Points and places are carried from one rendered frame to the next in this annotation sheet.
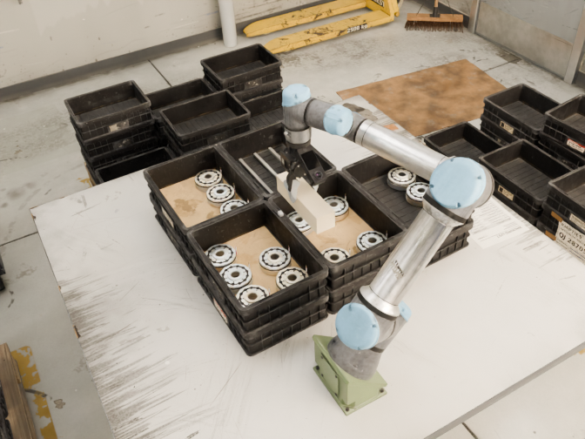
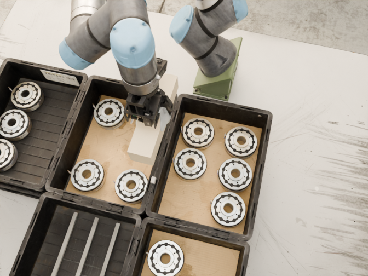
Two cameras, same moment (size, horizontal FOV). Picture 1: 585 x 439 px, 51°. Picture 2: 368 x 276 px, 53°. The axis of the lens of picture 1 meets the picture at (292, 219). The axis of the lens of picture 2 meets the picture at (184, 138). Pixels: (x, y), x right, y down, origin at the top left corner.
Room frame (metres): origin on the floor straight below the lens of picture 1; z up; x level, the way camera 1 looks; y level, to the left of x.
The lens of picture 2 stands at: (1.66, 0.32, 1.95)
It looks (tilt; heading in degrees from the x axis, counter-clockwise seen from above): 67 degrees down; 226
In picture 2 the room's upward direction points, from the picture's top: 4 degrees counter-clockwise
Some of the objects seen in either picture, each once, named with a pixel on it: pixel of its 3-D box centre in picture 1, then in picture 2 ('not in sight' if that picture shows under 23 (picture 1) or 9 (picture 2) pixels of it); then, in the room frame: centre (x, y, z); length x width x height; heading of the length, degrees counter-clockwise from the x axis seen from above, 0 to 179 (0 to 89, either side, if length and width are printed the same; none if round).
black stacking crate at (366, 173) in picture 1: (406, 196); (30, 126); (1.65, -0.40, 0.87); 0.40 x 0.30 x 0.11; 29
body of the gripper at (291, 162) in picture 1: (298, 153); (144, 98); (1.44, -0.03, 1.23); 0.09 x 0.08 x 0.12; 27
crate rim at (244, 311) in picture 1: (255, 253); (212, 161); (1.36, 0.12, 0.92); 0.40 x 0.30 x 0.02; 29
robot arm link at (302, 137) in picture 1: (297, 131); (141, 76); (1.43, -0.03, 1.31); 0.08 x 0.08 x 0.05
